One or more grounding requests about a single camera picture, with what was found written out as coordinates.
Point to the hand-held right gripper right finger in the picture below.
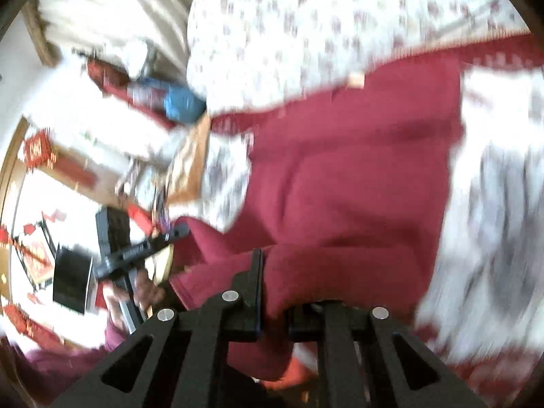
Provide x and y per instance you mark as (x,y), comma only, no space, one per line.
(331,331)

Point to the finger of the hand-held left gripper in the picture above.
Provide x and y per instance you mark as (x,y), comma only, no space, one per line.
(176,233)

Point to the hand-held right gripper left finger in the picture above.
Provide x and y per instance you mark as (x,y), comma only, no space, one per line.
(257,289)

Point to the maroon sweater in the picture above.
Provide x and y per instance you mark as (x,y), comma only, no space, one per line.
(340,178)

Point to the person's left forearm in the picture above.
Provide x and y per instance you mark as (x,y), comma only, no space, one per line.
(85,357)

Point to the person's left hand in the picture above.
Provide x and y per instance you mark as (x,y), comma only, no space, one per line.
(148,293)

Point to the black screen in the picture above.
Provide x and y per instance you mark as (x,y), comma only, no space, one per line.
(72,280)

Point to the red paper decoration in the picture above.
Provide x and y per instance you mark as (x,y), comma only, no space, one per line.
(38,151)

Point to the blue cloth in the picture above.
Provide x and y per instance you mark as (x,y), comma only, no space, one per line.
(182,104)

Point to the red white plush blanket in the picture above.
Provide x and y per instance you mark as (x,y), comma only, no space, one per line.
(488,178)

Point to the white quilt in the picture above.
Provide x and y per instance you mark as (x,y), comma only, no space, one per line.
(119,8)

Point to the floral bedsheet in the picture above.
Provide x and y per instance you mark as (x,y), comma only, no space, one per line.
(318,29)

